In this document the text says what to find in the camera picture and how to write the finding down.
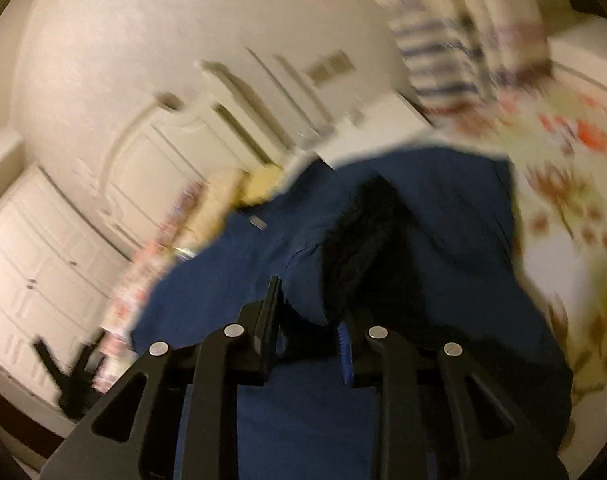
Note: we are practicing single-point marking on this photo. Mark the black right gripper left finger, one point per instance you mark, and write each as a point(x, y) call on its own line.
point(173, 414)

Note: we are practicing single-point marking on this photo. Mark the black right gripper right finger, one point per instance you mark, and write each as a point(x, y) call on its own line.
point(439, 415)

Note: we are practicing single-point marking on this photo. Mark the navy blue puffer jacket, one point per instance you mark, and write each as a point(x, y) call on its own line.
point(420, 242)

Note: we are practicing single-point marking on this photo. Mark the white wardrobe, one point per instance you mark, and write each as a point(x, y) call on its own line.
point(56, 277)

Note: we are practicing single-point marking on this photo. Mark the patterned round pillow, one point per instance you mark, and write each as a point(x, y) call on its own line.
point(176, 217)

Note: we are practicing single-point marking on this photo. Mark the beige pillow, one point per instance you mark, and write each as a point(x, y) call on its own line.
point(206, 221)

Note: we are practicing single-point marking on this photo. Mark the yellow pillow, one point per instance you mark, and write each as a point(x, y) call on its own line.
point(261, 185)

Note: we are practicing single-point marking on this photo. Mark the floral bed quilt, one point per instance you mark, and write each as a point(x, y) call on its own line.
point(556, 138)

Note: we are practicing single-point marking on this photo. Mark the white nightstand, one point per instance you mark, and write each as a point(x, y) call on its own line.
point(371, 129)

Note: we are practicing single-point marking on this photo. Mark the white wooden headboard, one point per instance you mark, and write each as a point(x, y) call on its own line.
point(170, 142)

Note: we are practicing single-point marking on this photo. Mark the printed striped curtain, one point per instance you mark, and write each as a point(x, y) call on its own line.
point(463, 53)

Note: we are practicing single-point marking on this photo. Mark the wall socket panel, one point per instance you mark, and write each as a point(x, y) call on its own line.
point(332, 66)

